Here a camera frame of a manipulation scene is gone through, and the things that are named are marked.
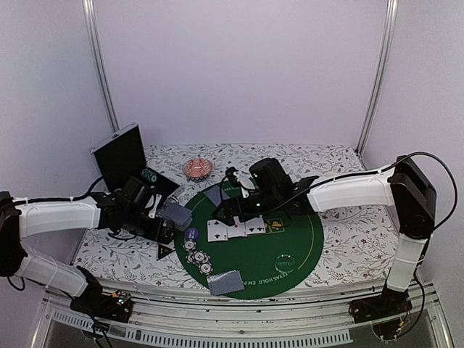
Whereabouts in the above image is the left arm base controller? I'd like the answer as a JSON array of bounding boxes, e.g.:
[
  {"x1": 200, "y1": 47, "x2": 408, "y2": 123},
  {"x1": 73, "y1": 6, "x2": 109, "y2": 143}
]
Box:
[{"x1": 70, "y1": 290, "x2": 133, "y2": 323}]

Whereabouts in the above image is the red patterned bowl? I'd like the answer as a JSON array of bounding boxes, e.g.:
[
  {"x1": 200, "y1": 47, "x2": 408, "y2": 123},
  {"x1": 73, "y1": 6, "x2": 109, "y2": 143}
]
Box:
[{"x1": 182, "y1": 158, "x2": 213, "y2": 181}]

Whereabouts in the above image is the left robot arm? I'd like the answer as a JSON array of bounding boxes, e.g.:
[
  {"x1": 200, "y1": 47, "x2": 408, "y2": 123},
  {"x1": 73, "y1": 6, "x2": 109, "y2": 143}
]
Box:
[{"x1": 1, "y1": 178, "x2": 174, "y2": 315}]

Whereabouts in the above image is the clear acrylic dealer button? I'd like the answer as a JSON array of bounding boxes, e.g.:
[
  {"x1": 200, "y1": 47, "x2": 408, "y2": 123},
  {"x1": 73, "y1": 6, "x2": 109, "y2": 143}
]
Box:
[{"x1": 274, "y1": 254, "x2": 296, "y2": 273}]

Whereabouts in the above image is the blue playing card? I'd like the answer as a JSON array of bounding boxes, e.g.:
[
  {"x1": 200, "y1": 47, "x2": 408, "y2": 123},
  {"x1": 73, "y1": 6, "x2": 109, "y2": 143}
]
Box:
[
  {"x1": 203, "y1": 186, "x2": 230, "y2": 207},
  {"x1": 207, "y1": 270, "x2": 244, "y2": 296}
]

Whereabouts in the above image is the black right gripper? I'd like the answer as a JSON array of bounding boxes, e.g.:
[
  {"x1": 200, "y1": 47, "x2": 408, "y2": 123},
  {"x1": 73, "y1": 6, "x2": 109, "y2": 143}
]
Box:
[{"x1": 212, "y1": 190, "x2": 281, "y2": 227}]

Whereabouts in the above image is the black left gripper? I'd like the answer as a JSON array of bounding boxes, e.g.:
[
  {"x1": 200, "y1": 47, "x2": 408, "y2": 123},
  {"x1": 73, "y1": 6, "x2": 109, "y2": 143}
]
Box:
[{"x1": 123, "y1": 209, "x2": 178, "y2": 244}]

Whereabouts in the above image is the blue playing card deck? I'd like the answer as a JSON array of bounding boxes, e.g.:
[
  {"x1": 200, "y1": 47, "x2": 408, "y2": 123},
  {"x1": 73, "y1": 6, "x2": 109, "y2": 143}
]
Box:
[{"x1": 159, "y1": 203, "x2": 192, "y2": 231}]

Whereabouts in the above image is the right aluminium frame post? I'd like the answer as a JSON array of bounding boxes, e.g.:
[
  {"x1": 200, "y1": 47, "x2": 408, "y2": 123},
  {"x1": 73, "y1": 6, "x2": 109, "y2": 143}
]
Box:
[{"x1": 355, "y1": 0, "x2": 399, "y2": 157}]

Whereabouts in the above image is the aluminium poker chip case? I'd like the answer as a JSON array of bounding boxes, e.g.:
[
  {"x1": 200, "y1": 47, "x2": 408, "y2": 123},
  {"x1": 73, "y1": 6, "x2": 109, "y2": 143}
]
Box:
[{"x1": 90, "y1": 123, "x2": 182, "y2": 199}]

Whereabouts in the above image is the purple small blind button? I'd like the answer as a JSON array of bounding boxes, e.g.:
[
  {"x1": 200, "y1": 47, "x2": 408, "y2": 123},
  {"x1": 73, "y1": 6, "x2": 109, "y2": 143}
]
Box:
[{"x1": 184, "y1": 228, "x2": 199, "y2": 241}]

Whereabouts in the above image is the right arm base controller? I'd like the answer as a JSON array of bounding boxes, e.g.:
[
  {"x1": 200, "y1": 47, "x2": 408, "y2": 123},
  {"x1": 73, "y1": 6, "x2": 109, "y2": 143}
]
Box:
[{"x1": 349, "y1": 295, "x2": 413, "y2": 341}]

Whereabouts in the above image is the aluminium table front rail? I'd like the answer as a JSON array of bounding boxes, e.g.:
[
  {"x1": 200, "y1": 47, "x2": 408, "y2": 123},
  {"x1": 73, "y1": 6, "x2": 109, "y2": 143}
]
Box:
[{"x1": 31, "y1": 281, "x2": 455, "y2": 347}]

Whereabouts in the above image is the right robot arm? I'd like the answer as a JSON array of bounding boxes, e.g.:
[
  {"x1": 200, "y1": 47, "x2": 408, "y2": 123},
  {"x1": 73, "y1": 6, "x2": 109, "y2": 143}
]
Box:
[{"x1": 209, "y1": 155, "x2": 438, "y2": 316}]

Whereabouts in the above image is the left aluminium frame post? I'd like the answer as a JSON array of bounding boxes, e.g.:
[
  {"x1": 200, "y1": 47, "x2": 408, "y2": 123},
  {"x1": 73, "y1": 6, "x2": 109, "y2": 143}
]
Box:
[{"x1": 82, "y1": 0, "x2": 120, "y2": 133}]

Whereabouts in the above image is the face-up ace of diamonds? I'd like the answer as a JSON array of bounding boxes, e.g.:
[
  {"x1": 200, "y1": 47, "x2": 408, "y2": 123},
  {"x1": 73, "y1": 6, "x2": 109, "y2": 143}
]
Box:
[{"x1": 227, "y1": 223, "x2": 247, "y2": 239}]

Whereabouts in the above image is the face-up ace of clubs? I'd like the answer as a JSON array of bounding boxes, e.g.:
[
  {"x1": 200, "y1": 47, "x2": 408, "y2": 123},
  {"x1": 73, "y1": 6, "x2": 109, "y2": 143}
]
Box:
[{"x1": 207, "y1": 220, "x2": 228, "y2": 242}]

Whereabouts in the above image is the round green poker mat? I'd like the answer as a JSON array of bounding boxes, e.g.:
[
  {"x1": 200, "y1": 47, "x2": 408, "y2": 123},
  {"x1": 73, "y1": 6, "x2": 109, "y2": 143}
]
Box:
[{"x1": 185, "y1": 192, "x2": 324, "y2": 299}]

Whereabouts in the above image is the aluminium frame post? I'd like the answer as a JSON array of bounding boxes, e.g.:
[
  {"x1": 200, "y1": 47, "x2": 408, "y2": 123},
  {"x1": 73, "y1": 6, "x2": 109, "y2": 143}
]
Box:
[
  {"x1": 82, "y1": 0, "x2": 120, "y2": 133},
  {"x1": 355, "y1": 0, "x2": 399, "y2": 157}
]

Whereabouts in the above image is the white blue chip stack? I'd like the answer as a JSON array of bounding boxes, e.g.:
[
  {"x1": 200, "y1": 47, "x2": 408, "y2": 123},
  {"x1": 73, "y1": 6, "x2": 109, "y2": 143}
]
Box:
[{"x1": 141, "y1": 168, "x2": 157, "y2": 184}]

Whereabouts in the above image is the white blue poker chip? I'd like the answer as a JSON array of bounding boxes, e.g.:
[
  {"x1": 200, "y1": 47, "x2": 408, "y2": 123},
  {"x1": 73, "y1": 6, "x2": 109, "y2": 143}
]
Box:
[
  {"x1": 199, "y1": 262, "x2": 213, "y2": 276},
  {"x1": 182, "y1": 240, "x2": 196, "y2": 253},
  {"x1": 186, "y1": 251, "x2": 210, "y2": 265}
]

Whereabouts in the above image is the black triangular card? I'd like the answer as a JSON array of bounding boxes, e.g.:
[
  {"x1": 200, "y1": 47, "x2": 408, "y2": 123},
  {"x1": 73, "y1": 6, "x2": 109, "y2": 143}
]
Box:
[{"x1": 157, "y1": 244, "x2": 172, "y2": 260}]

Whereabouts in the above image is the face-up three of clubs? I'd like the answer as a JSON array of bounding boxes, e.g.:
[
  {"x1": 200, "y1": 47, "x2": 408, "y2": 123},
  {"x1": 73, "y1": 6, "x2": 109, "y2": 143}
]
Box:
[{"x1": 245, "y1": 216, "x2": 266, "y2": 236}]

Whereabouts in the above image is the floral white tablecloth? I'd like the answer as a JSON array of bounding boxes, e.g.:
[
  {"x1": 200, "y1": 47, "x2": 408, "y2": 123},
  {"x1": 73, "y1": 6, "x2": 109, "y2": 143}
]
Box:
[{"x1": 73, "y1": 144, "x2": 397, "y2": 289}]

